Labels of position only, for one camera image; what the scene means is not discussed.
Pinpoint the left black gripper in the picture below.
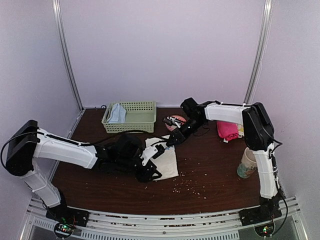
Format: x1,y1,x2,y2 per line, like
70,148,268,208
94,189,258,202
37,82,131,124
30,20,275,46
116,153,162,183

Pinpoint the white towel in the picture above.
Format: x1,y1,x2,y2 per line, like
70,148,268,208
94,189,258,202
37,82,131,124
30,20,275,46
152,142,179,181

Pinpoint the light blue towel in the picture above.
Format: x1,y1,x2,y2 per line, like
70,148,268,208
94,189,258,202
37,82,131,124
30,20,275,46
107,102,127,124

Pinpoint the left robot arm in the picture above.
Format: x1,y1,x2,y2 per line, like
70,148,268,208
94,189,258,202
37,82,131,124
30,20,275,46
0,120,165,222

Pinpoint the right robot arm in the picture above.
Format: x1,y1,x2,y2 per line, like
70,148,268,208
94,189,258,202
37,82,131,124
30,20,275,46
166,97,282,221

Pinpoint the red patterned white bowl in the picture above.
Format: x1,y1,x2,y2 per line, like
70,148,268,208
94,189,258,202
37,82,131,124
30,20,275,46
164,114,188,132

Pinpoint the green plastic basket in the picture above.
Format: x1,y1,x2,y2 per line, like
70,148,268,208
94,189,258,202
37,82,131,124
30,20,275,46
101,101,157,134

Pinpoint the pink towel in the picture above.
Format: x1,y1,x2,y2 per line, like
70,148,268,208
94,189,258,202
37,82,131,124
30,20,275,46
216,121,239,142

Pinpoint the yellow patterned cloth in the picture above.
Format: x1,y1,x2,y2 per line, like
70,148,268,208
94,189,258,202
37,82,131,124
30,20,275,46
237,124,245,138

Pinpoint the cream floral mug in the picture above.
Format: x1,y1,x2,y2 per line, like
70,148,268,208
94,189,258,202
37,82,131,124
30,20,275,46
236,147,258,179

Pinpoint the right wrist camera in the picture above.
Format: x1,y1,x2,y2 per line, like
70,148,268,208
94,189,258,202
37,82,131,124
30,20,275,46
162,116,187,128

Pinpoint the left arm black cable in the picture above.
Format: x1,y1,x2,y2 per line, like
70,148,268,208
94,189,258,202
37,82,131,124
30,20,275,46
74,129,173,147

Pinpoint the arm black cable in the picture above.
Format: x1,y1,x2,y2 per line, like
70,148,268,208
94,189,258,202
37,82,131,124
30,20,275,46
268,139,284,176
74,129,173,147

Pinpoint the front aluminium rail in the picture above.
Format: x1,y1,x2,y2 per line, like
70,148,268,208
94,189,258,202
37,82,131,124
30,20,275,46
24,196,301,240

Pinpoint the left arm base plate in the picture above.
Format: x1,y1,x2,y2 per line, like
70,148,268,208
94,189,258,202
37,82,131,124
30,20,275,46
45,207,90,227

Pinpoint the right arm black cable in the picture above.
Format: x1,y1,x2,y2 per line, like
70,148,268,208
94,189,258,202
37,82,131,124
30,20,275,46
268,139,284,176

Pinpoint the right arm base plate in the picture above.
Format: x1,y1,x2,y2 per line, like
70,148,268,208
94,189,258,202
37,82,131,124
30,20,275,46
238,206,282,226

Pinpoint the right aluminium frame post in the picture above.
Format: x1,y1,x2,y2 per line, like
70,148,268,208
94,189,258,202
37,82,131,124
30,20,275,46
244,0,274,104

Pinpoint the aluminium frame post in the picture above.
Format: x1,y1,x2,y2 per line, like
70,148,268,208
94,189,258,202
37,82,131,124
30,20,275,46
244,0,274,104
52,0,84,112

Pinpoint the left aluminium frame post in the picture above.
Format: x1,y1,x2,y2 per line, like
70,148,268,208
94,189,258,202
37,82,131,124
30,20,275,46
52,0,84,112

